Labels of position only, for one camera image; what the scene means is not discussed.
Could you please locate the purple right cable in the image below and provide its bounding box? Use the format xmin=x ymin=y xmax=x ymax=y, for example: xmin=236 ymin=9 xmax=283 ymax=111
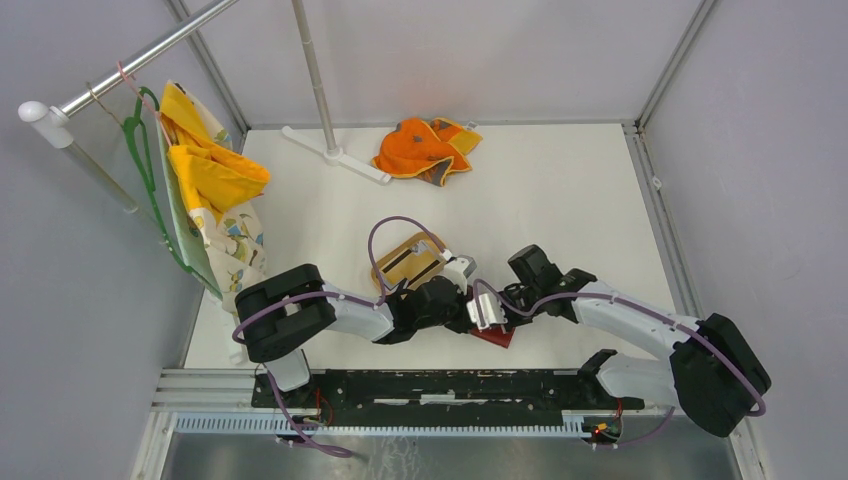
xmin=471 ymin=278 xmax=768 ymax=450

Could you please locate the green clothes hanger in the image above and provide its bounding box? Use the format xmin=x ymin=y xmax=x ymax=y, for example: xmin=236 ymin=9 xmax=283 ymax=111
xmin=122 ymin=87 xmax=222 ymax=300

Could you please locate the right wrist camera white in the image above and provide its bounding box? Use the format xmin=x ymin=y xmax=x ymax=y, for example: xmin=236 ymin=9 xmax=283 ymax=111
xmin=466 ymin=293 xmax=507 ymax=331

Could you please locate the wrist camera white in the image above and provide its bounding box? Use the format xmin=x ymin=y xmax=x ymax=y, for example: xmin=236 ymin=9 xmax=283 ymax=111
xmin=466 ymin=293 xmax=507 ymax=331
xmin=438 ymin=255 xmax=477 ymax=294

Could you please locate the vertical metal pole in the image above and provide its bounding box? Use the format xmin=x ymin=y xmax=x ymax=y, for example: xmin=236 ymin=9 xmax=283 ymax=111
xmin=291 ymin=0 xmax=340 ymax=149

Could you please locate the purple cable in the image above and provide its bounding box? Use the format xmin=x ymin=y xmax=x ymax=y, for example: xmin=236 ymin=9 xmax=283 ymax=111
xmin=230 ymin=215 xmax=458 ymax=460
xmin=471 ymin=278 xmax=768 ymax=450

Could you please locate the white rack stand base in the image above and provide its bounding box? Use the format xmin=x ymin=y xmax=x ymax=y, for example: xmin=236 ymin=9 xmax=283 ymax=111
xmin=281 ymin=126 xmax=391 ymax=185

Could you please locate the metal hanging rail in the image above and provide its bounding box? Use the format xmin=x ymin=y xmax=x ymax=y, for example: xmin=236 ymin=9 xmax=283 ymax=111
xmin=17 ymin=0 xmax=237 ymax=149

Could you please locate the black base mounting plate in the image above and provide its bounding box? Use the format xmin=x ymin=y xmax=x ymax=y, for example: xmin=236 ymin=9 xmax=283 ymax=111
xmin=281 ymin=369 xmax=645 ymax=427

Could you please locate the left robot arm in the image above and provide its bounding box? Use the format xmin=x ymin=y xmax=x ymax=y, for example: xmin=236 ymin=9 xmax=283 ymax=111
xmin=232 ymin=256 xmax=476 ymax=408

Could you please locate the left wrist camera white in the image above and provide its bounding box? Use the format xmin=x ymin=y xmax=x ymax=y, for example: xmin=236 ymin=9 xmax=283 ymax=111
xmin=438 ymin=255 xmax=477 ymax=294

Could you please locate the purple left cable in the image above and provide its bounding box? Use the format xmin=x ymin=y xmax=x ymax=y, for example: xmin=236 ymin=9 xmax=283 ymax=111
xmin=230 ymin=215 xmax=458 ymax=460

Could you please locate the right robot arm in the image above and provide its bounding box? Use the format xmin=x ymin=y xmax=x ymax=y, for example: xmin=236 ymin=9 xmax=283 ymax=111
xmin=500 ymin=245 xmax=772 ymax=437

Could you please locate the orange yellow cloth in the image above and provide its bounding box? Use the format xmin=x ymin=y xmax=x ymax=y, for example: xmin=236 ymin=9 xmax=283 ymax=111
xmin=371 ymin=117 xmax=483 ymax=187

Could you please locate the yellow patterned hanging cloth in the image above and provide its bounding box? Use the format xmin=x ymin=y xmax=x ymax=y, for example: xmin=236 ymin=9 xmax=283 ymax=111
xmin=160 ymin=81 xmax=271 ymax=314

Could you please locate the red leather card holder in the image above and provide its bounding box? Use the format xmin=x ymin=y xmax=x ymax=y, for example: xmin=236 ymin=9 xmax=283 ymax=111
xmin=469 ymin=325 xmax=515 ymax=349

